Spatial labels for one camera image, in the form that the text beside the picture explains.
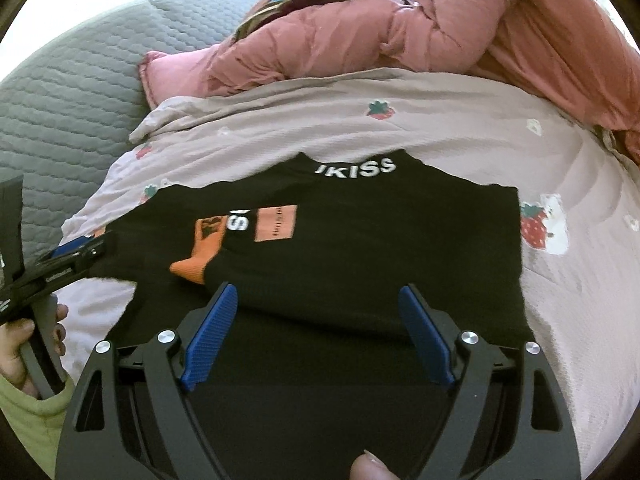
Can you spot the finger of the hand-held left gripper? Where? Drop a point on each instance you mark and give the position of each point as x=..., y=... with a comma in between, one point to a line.
x=70, y=248
x=75, y=265

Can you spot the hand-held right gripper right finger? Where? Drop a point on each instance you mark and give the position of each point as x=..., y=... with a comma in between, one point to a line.
x=425, y=340

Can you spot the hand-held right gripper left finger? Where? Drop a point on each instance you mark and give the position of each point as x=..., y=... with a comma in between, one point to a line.
x=210, y=340

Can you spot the black printed t-shirt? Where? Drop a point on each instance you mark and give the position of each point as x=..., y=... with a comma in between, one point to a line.
x=350, y=240

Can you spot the person's left forearm green sleeve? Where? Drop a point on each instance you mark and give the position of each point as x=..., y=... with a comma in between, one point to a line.
x=30, y=425

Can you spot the person's left hand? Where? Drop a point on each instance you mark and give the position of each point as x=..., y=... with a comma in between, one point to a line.
x=12, y=350

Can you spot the person's right hand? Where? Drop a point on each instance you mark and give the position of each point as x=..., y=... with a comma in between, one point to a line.
x=372, y=467

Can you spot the grey quilted bedcover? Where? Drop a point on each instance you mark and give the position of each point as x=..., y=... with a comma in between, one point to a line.
x=75, y=85

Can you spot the strawberry print blanket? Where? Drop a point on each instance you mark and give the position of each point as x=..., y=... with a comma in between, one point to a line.
x=350, y=115

